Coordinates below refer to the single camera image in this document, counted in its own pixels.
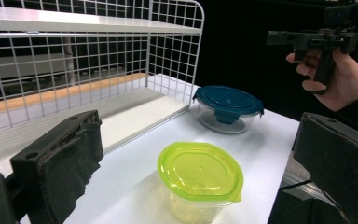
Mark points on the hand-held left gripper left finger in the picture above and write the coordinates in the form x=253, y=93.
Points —
x=59, y=161

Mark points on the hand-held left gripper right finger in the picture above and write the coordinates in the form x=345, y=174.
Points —
x=341, y=161

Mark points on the glass container with blue lid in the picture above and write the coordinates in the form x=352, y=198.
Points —
x=227, y=99

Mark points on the wooden board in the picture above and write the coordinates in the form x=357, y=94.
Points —
x=59, y=93

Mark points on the aluminium floor rail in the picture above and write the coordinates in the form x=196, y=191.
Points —
x=304, y=190

